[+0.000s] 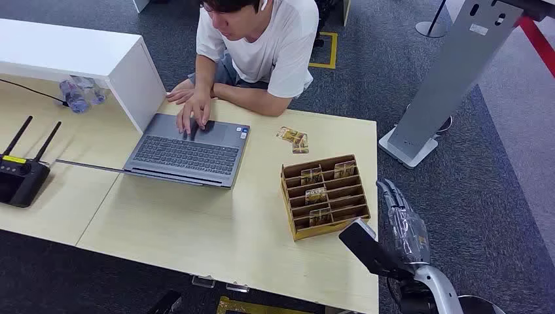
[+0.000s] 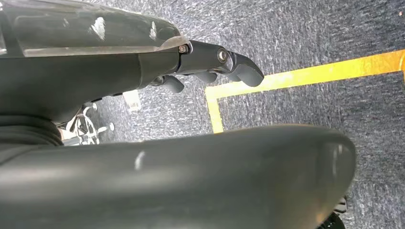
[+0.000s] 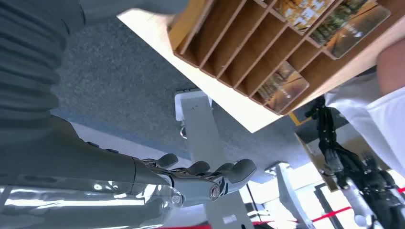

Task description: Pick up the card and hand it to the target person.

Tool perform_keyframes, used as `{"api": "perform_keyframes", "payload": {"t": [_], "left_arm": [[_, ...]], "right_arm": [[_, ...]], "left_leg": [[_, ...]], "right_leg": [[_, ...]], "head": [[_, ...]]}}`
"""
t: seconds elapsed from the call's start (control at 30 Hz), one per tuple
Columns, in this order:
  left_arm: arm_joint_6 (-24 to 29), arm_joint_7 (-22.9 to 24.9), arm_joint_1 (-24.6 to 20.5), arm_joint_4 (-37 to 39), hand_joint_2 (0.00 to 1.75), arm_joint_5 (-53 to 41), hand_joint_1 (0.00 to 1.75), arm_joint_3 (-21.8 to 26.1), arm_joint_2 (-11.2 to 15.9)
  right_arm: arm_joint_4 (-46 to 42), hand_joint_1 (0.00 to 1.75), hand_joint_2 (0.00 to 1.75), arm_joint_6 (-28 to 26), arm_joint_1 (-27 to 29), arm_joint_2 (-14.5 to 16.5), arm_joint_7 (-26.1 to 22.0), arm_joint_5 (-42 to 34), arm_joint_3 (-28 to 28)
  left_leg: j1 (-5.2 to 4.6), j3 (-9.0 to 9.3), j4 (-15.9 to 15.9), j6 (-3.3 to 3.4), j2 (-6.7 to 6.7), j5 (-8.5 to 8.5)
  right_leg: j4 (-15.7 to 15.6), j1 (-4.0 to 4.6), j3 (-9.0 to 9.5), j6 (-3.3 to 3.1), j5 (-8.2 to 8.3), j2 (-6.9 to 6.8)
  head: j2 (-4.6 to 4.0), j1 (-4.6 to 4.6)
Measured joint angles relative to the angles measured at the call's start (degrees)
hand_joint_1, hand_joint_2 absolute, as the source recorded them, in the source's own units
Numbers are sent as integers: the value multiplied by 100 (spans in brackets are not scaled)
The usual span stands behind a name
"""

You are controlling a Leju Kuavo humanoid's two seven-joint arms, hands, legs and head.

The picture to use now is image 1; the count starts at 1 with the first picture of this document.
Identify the brown cardboard card holder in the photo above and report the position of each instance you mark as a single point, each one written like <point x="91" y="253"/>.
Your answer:
<point x="329" y="229"/>

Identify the white furniture leg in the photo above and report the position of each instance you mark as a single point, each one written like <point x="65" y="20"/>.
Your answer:
<point x="346" y="11"/>

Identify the black object under desk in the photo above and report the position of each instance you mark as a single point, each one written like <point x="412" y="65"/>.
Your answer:
<point x="164" y="303"/>

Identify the person's right hand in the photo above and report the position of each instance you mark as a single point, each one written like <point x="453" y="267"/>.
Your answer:
<point x="196" y="106"/>

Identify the white cabinet corner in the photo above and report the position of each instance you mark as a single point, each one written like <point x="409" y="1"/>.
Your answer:
<point x="140" y="4"/>

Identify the gold hotel card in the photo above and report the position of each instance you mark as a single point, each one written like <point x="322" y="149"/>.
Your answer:
<point x="316" y="196"/>
<point x="344" y="169"/>
<point x="321" y="216"/>
<point x="311" y="176"/>
<point x="287" y="134"/>
<point x="301" y="145"/>

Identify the clear plastic desk bracket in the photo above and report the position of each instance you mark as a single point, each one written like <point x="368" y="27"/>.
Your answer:
<point x="204" y="281"/>
<point x="237" y="287"/>

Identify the person's left hand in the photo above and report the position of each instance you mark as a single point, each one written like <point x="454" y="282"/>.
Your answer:
<point x="180" y="96"/>

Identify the clear plastic water bottle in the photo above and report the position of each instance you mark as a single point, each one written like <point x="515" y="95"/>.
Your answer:
<point x="74" y="99"/>
<point x="96" y="93"/>

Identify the person's right forearm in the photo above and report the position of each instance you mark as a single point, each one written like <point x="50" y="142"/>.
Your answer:
<point x="204" y="73"/>

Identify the black and pale wrist camera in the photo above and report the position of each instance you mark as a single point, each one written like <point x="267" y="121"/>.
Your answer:
<point x="366" y="248"/>

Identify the red barrier belt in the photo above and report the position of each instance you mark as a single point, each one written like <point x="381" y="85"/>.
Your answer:
<point x="540" y="45"/>

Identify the round grey robot base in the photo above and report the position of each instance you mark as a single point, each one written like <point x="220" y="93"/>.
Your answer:
<point x="481" y="304"/>

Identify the grey laptop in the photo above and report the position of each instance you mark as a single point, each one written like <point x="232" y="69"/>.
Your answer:
<point x="190" y="151"/>

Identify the person's left forearm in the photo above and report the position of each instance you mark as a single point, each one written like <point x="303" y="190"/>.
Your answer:
<point x="251" y="100"/>

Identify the black round item behind kiosk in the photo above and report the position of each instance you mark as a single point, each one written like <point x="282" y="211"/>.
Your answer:
<point x="445" y="124"/>

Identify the black office chair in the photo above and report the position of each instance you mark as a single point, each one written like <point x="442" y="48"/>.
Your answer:
<point x="324" y="13"/>

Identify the black remote controller with antennas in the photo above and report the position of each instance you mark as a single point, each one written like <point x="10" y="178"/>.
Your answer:
<point x="21" y="180"/>

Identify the person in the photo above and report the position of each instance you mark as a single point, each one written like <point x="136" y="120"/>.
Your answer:
<point x="269" y="47"/>

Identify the stanchion post with round base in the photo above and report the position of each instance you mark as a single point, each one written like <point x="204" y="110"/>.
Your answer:
<point x="431" y="28"/>

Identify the white desk shelf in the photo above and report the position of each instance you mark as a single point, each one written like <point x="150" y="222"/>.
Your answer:
<point x="78" y="52"/>

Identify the grey kiosk stand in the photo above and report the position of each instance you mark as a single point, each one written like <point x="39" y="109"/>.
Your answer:
<point x="451" y="73"/>

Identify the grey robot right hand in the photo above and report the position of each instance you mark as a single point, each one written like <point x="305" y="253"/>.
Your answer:
<point x="407" y="234"/>

